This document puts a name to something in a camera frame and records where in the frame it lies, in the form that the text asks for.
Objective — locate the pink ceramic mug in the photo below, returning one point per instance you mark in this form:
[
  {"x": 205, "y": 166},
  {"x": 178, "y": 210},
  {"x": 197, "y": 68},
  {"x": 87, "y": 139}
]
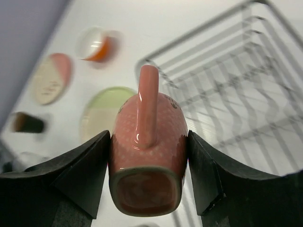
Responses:
[{"x": 148, "y": 152}]

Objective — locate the pink and cream plate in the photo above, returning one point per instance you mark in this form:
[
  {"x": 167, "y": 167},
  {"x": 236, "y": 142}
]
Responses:
[{"x": 51, "y": 78}]

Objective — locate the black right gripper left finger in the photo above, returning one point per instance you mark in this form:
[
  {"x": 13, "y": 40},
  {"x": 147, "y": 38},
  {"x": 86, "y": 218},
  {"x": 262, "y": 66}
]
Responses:
[{"x": 62, "y": 192}]

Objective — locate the dark wire dish rack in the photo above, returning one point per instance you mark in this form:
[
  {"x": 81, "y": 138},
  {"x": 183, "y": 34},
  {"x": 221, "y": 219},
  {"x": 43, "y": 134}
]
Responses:
[{"x": 238, "y": 78}]

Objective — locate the green and cream plate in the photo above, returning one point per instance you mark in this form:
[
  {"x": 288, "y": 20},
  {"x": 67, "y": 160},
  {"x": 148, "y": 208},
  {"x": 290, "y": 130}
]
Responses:
[{"x": 100, "y": 112}]

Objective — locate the orange and white bowl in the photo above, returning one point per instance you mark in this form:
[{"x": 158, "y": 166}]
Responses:
[{"x": 95, "y": 44}]

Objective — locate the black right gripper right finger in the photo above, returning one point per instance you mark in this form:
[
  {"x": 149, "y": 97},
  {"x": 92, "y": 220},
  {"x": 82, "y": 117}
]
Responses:
[{"x": 229, "y": 193}]

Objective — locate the dark brown tumbler cup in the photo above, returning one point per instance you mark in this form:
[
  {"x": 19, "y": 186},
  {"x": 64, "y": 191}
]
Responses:
[{"x": 26, "y": 123}]

